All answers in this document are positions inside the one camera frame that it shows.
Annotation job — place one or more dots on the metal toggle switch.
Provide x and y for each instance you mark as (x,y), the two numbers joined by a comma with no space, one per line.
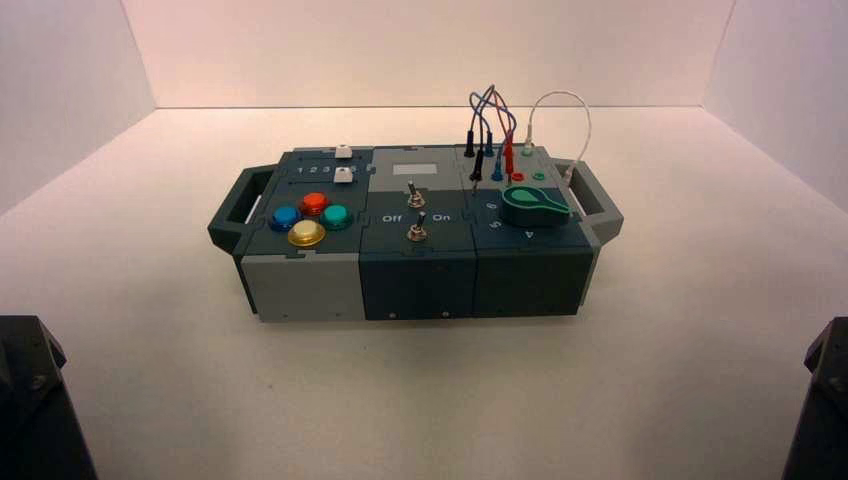
(413,194)
(417,229)

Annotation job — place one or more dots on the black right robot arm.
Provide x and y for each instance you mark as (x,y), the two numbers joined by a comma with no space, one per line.
(821,411)

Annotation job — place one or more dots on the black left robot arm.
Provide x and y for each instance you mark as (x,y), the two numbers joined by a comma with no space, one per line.
(33,411)

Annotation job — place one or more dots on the grey and teal task box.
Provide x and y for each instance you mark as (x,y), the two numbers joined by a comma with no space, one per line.
(411,278)

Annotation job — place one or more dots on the white display window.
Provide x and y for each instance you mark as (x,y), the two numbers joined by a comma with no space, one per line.
(415,169)

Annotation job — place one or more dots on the green round push button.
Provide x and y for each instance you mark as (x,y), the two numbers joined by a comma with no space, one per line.
(336,216)

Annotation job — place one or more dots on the white slider knob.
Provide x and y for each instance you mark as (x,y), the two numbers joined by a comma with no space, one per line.
(342,175)
(343,152)

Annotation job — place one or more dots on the green pointer rotary knob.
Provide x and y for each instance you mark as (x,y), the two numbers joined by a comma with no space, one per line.
(533,206)

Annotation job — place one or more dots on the red round push button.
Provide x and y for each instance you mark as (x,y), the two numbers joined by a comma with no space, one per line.
(314,203)

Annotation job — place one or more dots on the yellow round push button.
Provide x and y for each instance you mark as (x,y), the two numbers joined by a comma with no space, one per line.
(307,233)

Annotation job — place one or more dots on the blue round push button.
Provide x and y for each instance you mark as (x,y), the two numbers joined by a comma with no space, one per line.
(285,217)

